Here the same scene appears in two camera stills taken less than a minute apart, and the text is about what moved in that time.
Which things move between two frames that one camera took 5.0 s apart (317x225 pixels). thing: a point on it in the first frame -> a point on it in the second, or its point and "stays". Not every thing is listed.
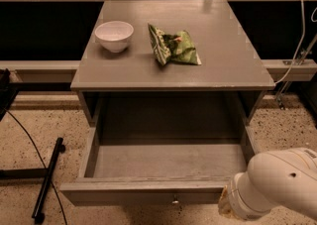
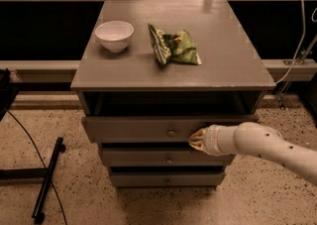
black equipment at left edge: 8,91 stays
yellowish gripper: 235,191 -> 211,140
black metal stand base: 38,173 stays
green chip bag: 175,48 stays
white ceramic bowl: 114,35 stays
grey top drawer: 159,166 -> 153,129
